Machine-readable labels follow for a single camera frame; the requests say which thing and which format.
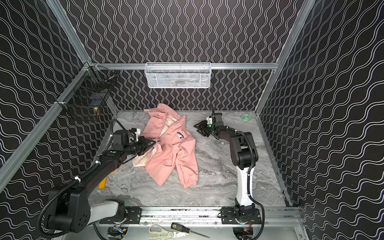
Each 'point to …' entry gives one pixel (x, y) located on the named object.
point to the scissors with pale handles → (156, 232)
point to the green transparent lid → (245, 117)
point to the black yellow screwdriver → (182, 228)
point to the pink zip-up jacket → (174, 144)
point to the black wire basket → (88, 90)
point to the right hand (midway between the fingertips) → (196, 127)
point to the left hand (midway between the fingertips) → (159, 142)
